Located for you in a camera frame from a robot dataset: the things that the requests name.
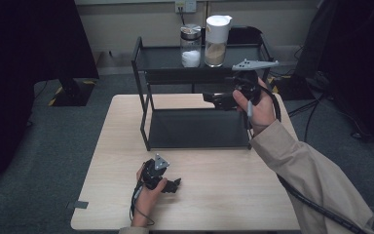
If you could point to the person's left hand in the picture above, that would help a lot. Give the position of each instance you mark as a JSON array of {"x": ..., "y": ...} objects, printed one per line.
[{"x": 146, "y": 201}]

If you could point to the person's right hand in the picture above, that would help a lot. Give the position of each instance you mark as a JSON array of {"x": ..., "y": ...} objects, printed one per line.
[{"x": 263, "y": 110}]

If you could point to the black two-tier metal rack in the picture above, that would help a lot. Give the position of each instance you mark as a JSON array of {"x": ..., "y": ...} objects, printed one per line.
[{"x": 194, "y": 128}]

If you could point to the glass jar with silver lid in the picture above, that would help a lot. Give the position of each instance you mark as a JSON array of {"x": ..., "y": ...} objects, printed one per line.
[{"x": 191, "y": 48}]

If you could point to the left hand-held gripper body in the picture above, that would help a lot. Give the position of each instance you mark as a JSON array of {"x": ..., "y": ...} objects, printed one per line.
[{"x": 153, "y": 174}]

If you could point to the black chair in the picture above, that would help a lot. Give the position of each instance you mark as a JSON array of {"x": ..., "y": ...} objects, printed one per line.
[{"x": 245, "y": 34}]

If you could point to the black stand base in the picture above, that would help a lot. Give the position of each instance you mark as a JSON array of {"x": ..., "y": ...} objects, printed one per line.
[
  {"x": 74, "y": 94},
  {"x": 293, "y": 87}
]

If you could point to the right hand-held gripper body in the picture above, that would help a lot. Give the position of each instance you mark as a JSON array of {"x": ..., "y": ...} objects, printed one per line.
[{"x": 248, "y": 83}]

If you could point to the dark curtain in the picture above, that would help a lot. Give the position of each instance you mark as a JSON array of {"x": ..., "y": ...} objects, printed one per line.
[
  {"x": 19, "y": 65},
  {"x": 363, "y": 65}
]

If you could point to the white wall socket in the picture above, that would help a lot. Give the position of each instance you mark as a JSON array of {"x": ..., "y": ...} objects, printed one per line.
[{"x": 185, "y": 6}]

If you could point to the glass jar with white lid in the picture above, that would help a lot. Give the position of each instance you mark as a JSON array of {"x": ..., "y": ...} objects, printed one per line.
[{"x": 216, "y": 39}]

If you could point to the grey tape strip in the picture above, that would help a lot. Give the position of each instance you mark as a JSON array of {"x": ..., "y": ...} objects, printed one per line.
[{"x": 78, "y": 204}]

